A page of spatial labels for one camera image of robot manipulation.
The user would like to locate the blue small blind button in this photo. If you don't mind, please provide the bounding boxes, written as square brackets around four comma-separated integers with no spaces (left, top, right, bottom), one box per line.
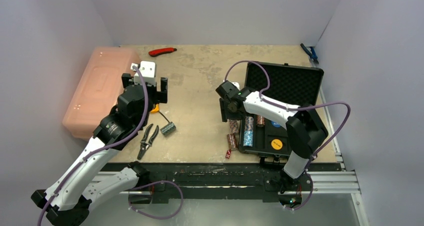
[271,121,281,128]

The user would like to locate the yellow big blind button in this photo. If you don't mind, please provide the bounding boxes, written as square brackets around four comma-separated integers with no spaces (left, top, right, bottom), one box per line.
[270,139,284,150]

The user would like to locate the orange black chip stack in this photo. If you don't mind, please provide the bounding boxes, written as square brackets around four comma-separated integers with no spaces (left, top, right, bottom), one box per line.
[256,115,265,127]

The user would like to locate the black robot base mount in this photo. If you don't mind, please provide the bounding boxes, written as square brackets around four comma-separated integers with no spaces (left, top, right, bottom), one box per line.
[128,162,312,206]

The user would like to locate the red dice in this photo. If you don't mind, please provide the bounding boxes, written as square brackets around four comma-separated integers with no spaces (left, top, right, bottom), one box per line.
[225,149,232,159]

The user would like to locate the red utility knife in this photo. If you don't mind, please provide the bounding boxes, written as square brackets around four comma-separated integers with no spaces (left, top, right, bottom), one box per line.
[148,47,177,57]

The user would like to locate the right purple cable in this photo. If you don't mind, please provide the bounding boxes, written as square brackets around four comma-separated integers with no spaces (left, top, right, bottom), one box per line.
[224,60,351,212]

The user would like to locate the blue chip stack in case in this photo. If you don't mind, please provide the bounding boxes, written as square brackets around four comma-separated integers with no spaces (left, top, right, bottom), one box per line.
[243,116,254,147]

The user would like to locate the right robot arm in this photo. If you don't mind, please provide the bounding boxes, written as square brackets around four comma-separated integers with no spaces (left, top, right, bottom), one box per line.
[215,81,329,189]

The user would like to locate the green terminal block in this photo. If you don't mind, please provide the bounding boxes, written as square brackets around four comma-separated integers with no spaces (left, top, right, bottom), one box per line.
[160,122,177,137]

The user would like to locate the brown black chip stack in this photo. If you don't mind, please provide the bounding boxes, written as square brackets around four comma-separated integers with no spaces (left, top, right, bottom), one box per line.
[226,133,238,151]

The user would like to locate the pink translucent storage box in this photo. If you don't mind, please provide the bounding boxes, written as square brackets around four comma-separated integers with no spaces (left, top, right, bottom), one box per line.
[62,47,141,141]

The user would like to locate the black poker set case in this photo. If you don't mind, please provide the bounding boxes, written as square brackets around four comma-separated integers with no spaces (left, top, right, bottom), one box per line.
[238,62,324,159]

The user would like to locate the purple cable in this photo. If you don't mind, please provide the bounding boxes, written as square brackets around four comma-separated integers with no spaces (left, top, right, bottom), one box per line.
[224,60,351,212]
[36,65,184,226]

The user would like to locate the aluminium frame rail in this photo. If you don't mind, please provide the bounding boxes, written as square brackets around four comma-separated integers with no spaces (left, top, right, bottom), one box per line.
[92,171,369,225]

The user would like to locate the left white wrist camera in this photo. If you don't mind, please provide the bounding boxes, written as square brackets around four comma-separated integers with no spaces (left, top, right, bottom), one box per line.
[130,61,157,86]

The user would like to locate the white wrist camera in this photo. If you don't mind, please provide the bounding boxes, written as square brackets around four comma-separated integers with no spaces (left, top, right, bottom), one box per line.
[232,82,240,90]
[130,61,157,86]

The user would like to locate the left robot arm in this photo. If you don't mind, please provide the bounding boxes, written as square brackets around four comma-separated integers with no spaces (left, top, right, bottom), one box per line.
[31,73,168,225]

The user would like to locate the blue handled pliers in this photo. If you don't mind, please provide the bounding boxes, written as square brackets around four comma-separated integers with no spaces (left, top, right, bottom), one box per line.
[300,43,319,64]

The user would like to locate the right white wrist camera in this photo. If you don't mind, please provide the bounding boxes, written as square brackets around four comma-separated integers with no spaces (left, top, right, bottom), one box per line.
[232,82,240,90]

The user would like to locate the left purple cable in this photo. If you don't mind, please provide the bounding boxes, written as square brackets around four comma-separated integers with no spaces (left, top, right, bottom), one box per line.
[36,65,184,226]

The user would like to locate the yellow tape measure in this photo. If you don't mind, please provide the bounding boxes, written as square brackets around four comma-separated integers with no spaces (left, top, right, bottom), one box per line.
[150,104,160,114]

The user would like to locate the black handled pliers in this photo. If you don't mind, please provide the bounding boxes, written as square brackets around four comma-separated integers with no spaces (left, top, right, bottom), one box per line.
[137,124,159,160]

